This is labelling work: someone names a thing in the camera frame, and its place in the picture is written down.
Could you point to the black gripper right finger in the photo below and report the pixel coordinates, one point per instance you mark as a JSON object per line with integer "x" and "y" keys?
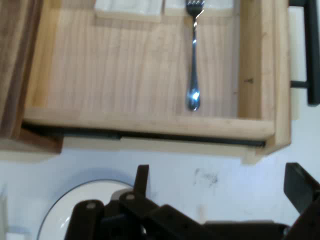
{"x": 298, "y": 185}

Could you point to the white plate with dark rim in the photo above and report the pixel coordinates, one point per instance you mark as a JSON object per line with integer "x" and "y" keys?
{"x": 57, "y": 215}

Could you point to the silver metal fork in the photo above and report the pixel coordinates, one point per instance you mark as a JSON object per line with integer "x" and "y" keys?
{"x": 194, "y": 60}

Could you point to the light wooden drawer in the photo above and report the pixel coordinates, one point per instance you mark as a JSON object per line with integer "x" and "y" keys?
{"x": 130, "y": 65}

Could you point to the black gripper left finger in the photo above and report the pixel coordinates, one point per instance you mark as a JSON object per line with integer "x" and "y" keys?
{"x": 140, "y": 207}

